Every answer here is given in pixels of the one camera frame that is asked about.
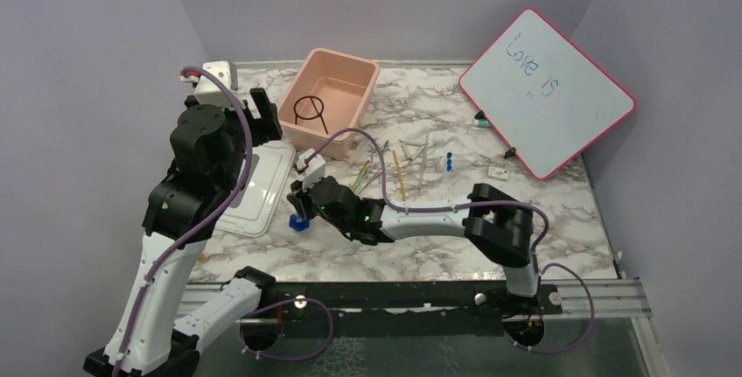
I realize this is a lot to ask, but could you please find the pink framed whiteboard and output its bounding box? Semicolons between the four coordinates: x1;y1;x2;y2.
458;8;636;179

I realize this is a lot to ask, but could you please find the small white eraser block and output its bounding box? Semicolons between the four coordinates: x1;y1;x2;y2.
487;166;510;181

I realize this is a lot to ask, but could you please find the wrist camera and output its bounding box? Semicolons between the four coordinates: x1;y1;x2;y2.
193;60;238;108
294;152;326;190

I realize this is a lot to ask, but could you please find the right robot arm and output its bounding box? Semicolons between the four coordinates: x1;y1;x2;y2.
287;177;542;313

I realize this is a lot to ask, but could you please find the pink plastic bin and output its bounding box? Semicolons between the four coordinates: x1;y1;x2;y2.
278;48;380;160

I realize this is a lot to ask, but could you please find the black whiteboard clip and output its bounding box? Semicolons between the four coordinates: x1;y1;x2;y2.
503;147;517;159

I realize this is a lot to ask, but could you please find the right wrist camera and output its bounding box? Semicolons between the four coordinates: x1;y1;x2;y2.
294;152;326;190

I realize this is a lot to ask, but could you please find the yellow rubber tube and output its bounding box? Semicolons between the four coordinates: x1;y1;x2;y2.
392;150;407;202

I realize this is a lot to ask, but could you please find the green whiteboard marker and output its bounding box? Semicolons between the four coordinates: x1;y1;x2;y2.
472;111;492;129

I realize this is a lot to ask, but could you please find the black wire tripod stand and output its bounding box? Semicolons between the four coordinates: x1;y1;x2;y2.
293;95;331;136

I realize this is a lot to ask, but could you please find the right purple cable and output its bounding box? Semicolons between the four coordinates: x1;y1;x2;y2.
301;127;596;356

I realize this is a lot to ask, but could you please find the green red plastic strip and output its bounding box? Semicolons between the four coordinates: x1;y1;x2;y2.
350;160;370;192

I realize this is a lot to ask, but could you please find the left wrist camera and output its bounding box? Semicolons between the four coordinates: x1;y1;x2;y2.
193;60;238;108

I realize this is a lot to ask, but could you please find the white plastic lid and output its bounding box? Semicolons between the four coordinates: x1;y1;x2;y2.
215;141;296;237

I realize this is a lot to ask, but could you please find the blue base measuring cylinder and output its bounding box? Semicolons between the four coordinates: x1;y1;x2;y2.
289;214;311;233

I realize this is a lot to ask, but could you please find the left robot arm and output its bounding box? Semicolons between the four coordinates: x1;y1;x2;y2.
83;88;282;376

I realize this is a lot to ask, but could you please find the clay pipe triangle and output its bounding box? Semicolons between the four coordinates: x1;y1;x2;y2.
399;140;427;161

